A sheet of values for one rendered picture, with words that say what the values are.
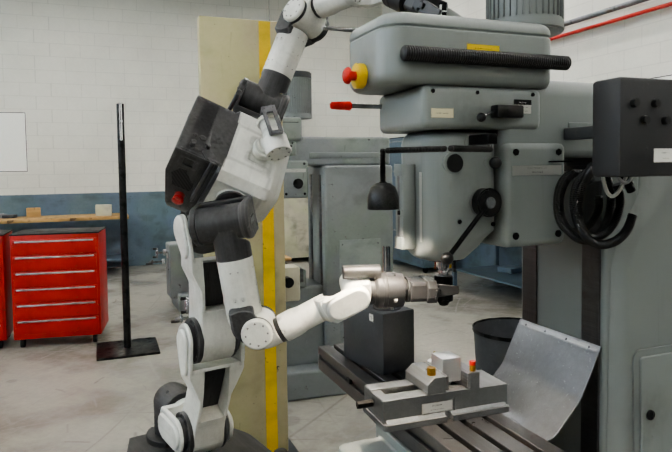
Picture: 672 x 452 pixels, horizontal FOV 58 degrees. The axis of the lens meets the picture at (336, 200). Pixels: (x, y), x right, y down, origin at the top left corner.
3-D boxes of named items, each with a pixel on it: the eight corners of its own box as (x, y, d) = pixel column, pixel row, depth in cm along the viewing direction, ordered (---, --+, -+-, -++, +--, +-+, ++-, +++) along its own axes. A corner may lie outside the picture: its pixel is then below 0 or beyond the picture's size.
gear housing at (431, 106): (423, 128, 138) (423, 83, 137) (377, 134, 160) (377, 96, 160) (543, 129, 150) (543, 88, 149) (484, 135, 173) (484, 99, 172)
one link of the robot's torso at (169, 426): (157, 440, 209) (156, 402, 209) (212, 425, 220) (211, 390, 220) (178, 463, 192) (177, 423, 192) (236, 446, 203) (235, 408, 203)
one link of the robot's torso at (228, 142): (137, 229, 168) (172, 157, 142) (174, 142, 189) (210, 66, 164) (235, 268, 177) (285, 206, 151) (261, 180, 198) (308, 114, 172)
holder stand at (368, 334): (383, 376, 182) (382, 309, 181) (343, 357, 201) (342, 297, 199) (414, 368, 188) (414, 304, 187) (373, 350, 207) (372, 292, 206)
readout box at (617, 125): (623, 177, 126) (624, 75, 125) (590, 176, 135) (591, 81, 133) (692, 175, 133) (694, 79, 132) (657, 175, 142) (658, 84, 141)
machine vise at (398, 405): (384, 432, 143) (384, 387, 142) (361, 409, 157) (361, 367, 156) (511, 411, 154) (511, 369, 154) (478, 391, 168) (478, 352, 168)
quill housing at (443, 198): (433, 265, 142) (432, 128, 141) (393, 254, 161) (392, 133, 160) (501, 260, 149) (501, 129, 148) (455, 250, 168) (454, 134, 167)
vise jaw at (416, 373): (427, 395, 147) (427, 379, 147) (405, 378, 159) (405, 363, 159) (449, 391, 149) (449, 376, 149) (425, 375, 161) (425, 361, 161)
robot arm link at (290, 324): (325, 327, 149) (256, 363, 150) (325, 315, 159) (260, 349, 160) (305, 290, 148) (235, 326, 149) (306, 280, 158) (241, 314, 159)
